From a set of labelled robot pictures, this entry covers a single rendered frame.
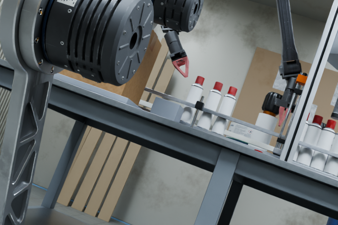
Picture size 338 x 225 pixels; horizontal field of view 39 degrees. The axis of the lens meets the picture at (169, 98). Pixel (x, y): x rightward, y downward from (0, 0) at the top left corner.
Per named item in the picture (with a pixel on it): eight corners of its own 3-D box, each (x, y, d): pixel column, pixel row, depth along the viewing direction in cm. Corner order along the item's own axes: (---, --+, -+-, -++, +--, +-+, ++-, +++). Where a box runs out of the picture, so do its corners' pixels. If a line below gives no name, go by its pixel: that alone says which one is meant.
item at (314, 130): (308, 168, 184) (324, 119, 187) (309, 167, 179) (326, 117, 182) (294, 163, 185) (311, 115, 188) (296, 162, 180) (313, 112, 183)
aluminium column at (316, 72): (288, 171, 170) (345, 4, 179) (288, 171, 166) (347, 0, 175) (276, 167, 171) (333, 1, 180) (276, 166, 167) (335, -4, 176)
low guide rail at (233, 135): (336, 175, 183) (338, 170, 183) (337, 175, 182) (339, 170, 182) (92, 87, 208) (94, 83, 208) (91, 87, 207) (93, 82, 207)
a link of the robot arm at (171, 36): (162, 31, 199) (174, 27, 199) (164, 37, 206) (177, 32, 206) (167, 46, 198) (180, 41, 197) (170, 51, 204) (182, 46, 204)
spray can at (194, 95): (190, 126, 196) (207, 80, 198) (188, 124, 191) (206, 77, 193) (178, 121, 197) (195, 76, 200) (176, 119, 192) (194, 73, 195)
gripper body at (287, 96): (273, 104, 198) (279, 88, 199) (297, 113, 196) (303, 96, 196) (274, 101, 192) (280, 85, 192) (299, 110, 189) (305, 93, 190)
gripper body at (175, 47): (188, 60, 203) (182, 45, 205) (185, 52, 193) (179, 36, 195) (174, 66, 204) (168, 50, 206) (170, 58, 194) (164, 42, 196)
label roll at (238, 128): (243, 153, 230) (252, 125, 232) (214, 144, 246) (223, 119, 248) (266, 164, 243) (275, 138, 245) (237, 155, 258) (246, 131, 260)
